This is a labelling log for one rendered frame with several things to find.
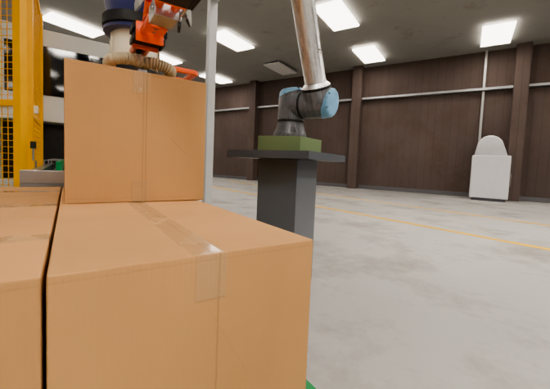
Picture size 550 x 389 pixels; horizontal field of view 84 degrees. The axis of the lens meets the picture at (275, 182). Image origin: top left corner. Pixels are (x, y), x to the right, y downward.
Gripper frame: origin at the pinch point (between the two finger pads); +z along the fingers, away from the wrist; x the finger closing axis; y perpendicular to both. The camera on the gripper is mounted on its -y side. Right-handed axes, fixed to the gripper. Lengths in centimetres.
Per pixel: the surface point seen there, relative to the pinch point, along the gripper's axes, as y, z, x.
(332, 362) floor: -19, 107, -54
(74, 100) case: 10.3, 24.1, 21.3
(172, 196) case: 10, 52, -6
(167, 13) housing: -8.5, 2.0, 1.4
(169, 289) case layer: -50, 57, 10
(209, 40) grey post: 360, -144, -150
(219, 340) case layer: -50, 67, 3
